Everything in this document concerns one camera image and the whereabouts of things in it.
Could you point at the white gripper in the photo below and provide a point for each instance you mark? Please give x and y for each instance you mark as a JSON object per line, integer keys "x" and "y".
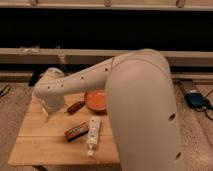
{"x": 51, "y": 104}

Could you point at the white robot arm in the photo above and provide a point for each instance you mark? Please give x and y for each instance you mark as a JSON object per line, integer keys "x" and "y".
{"x": 140, "y": 103}

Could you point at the wooden table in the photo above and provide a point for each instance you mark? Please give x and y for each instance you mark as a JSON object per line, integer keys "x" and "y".
{"x": 41, "y": 140}

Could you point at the orange bowl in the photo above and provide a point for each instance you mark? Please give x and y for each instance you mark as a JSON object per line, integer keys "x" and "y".
{"x": 95, "y": 100}

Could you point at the white tube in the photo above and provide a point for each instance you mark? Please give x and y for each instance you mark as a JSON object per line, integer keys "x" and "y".
{"x": 93, "y": 135}

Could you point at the blue device on floor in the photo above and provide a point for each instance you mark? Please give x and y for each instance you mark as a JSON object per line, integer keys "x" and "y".
{"x": 197, "y": 100}

